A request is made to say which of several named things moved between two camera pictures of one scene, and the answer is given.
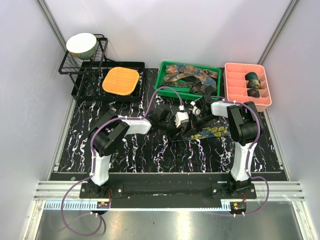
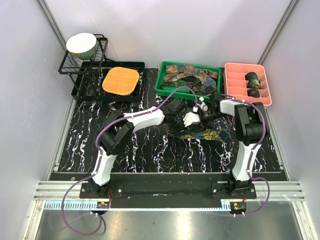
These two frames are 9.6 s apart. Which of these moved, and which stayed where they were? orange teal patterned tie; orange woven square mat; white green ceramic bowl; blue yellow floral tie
Moved: blue yellow floral tie
Stayed: orange teal patterned tie; white green ceramic bowl; orange woven square mat
